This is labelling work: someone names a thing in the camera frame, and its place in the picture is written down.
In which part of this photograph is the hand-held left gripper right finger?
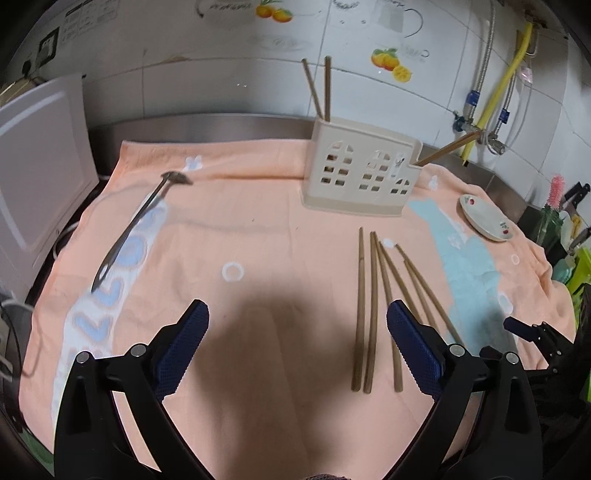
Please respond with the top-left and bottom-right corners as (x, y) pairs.
(386, 300), (544, 480)

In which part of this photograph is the pink bottle brush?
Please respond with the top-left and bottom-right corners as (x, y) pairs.
(545, 174), (566, 210)

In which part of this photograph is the thin white hose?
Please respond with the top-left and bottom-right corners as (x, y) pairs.
(503, 65), (536, 148)

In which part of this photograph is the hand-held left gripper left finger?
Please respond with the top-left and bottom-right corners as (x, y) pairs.
(53, 299), (211, 480)

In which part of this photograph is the peach printed towel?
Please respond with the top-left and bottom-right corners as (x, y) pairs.
(18, 138), (578, 480)

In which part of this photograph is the thin metal spoon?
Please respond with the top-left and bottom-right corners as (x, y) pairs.
(91, 171), (194, 294)

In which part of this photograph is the printed wall label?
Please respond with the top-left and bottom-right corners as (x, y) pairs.
(62, 0), (100, 20)

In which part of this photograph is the braided metal hose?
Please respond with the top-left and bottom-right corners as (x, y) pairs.
(496, 69), (520, 139)
(464, 4), (497, 125)

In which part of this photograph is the metal pipe valve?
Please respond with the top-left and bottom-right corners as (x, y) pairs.
(482, 131), (506, 155)

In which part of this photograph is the yellow gas hose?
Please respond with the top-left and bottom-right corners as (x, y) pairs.
(459, 21), (534, 162)

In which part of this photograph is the green plastic basket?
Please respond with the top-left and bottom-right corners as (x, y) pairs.
(566, 247), (591, 305)

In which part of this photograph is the cream plastic utensil holder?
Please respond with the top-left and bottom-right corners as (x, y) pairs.
(301, 116), (423, 219)

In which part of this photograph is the dark wooden chopstick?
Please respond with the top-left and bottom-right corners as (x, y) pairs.
(394, 244), (466, 347)

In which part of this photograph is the black-handled kitchen knife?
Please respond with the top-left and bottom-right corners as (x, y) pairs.
(561, 182), (591, 217)

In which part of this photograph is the white microwave oven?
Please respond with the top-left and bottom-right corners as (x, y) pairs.
(0, 74), (100, 296)

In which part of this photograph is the white dish with red flowers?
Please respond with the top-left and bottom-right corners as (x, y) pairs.
(458, 194), (515, 243)

